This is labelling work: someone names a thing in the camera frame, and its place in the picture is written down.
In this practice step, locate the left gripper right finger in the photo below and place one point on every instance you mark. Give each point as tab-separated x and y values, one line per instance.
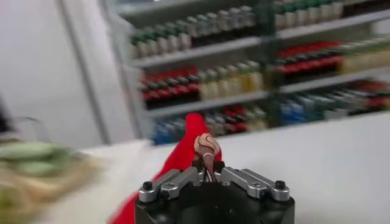
253	184

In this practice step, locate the cream yellow garment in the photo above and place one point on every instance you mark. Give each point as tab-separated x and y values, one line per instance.
45	185

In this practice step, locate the red t-shirt bear print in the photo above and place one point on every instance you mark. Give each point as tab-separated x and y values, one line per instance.
179	158

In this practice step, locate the light green garment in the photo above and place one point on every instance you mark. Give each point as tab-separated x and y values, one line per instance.
27	150

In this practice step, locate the grey metal wall post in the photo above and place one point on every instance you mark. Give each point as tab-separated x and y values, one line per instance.
85	76

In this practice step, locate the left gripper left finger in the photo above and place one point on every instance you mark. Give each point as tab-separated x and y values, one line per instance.
170	182

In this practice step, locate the drinks display cooler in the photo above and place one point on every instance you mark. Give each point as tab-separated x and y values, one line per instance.
125	85
332	81

